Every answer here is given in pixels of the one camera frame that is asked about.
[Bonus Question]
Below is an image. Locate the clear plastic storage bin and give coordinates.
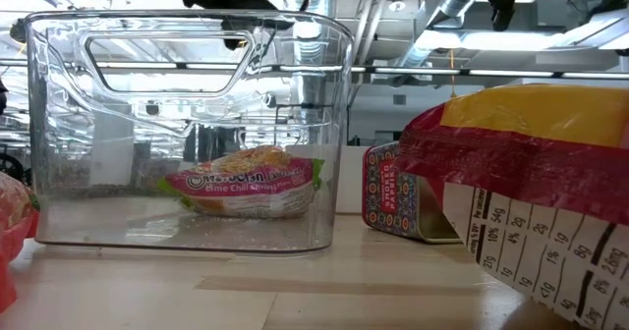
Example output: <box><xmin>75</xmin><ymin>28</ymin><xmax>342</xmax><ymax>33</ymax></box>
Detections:
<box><xmin>22</xmin><ymin>9</ymin><xmax>355</xmax><ymax>255</ymax></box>

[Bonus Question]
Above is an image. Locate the black wheel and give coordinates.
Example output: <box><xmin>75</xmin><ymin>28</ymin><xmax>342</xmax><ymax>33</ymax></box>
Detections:
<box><xmin>0</xmin><ymin>145</ymin><xmax>25</xmax><ymax>174</ymax></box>

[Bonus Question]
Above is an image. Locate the black round fixture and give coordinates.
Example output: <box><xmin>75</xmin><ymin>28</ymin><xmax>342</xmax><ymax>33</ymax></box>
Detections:
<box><xmin>9</xmin><ymin>19</ymin><xmax>27</xmax><ymax>44</ymax></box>

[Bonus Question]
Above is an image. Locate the yellow hanging cord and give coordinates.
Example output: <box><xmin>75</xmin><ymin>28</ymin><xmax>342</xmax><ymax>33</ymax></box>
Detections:
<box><xmin>448</xmin><ymin>48</ymin><xmax>458</xmax><ymax>100</ymax></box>

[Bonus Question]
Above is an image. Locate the red yellow ramen pack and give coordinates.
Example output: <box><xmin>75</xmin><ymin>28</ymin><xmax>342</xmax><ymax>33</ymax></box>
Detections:
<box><xmin>394</xmin><ymin>82</ymin><xmax>629</xmax><ymax>330</ymax></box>

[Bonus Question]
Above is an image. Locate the lime chili shrimp ramen pack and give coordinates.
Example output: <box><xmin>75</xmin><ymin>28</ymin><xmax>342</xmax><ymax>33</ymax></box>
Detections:
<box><xmin>157</xmin><ymin>144</ymin><xmax>326</xmax><ymax>221</ymax></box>

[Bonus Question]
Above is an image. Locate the red patterned paprika tin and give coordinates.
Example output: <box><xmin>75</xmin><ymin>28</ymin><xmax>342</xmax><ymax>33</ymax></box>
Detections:
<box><xmin>362</xmin><ymin>141</ymin><xmax>463</xmax><ymax>246</ymax></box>

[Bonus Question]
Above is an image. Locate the long light rail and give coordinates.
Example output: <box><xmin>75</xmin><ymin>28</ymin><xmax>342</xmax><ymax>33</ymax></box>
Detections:
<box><xmin>0</xmin><ymin>60</ymin><xmax>629</xmax><ymax>81</ymax></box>

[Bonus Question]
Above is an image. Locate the orange chicken ramen pack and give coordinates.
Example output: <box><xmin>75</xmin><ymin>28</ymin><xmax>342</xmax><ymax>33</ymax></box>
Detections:
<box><xmin>0</xmin><ymin>171</ymin><xmax>41</xmax><ymax>314</ymax></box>

